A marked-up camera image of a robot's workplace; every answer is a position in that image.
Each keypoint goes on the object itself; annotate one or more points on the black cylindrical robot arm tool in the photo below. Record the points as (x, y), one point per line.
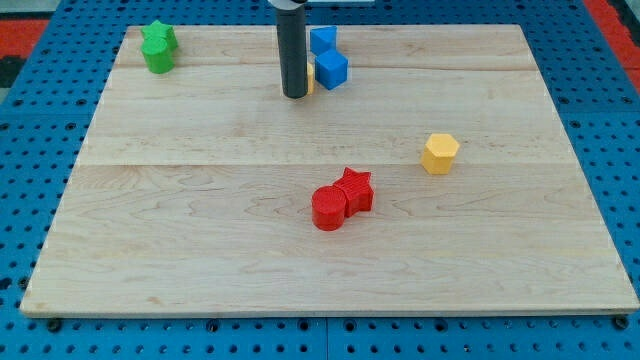
(290, 28)

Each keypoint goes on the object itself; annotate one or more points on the blue triangle block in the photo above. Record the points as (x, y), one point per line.
(323, 39)

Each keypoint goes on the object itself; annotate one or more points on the red cylinder block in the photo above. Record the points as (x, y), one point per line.
(328, 208)

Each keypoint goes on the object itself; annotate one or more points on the red star block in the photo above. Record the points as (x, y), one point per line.
(357, 189)

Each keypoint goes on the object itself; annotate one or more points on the blue cube block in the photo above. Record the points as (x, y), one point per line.
(331, 69)

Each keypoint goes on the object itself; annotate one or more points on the yellow block behind tool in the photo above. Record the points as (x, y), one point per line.
(310, 78)

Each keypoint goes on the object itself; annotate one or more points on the wooden board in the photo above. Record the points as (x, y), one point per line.
(191, 194)

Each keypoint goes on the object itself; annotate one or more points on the yellow hexagon block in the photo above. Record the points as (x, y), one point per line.
(439, 153)

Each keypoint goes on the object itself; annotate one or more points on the green cylinder block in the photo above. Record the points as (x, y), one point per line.
(157, 55)

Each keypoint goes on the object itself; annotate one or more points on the green star block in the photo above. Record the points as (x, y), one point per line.
(161, 30)

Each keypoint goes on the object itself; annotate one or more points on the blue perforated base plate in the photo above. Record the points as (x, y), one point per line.
(49, 107)

